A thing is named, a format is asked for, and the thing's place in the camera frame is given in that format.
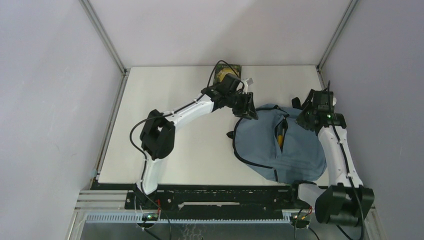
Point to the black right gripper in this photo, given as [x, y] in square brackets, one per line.
[300, 119]

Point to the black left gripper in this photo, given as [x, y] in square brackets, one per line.
[248, 110]

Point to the blue student backpack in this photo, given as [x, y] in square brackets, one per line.
[255, 143]

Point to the yellow highlighter cap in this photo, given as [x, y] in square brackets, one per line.
[280, 139]

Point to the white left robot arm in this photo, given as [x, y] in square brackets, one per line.
[154, 136]

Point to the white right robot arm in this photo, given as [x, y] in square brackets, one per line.
[346, 201]

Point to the dark green forest book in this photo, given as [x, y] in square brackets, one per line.
[222, 69]

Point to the right aluminium corner post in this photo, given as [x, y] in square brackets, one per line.
[337, 33]

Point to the aluminium corner post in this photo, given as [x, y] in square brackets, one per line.
[337, 33]
[102, 33]

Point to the left aluminium corner post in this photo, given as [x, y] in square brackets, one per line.
[102, 33]

